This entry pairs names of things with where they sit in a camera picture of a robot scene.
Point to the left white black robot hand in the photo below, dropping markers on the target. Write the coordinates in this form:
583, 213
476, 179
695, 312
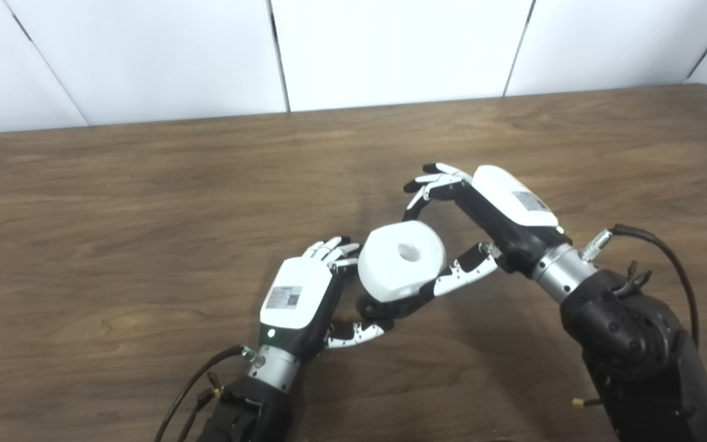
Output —
295, 298

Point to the round white piece with holes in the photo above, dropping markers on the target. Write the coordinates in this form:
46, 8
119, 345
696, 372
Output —
390, 270

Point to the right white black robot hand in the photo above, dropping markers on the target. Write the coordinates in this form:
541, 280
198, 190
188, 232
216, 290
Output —
513, 209

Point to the small brass tipped plug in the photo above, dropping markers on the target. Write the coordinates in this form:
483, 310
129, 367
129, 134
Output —
579, 403

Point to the black flanged holder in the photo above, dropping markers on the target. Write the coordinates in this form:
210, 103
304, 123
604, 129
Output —
378, 309

